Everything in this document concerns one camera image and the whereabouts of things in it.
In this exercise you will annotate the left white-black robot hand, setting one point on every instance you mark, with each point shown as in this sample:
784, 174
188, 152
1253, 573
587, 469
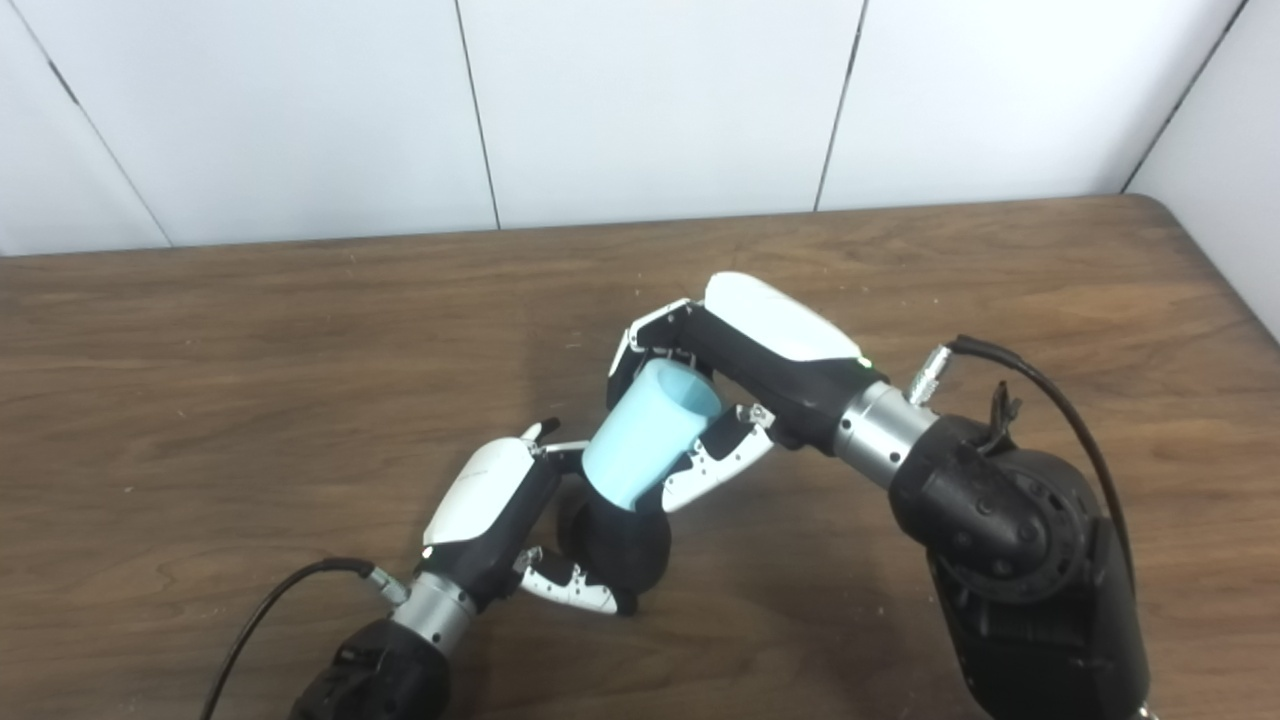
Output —
490, 500

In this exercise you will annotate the right white-black robot hand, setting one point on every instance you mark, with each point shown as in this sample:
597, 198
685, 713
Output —
780, 340

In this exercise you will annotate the black flared nozzle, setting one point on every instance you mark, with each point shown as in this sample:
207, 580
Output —
625, 550

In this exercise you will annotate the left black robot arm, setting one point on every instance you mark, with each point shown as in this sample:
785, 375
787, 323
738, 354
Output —
385, 675

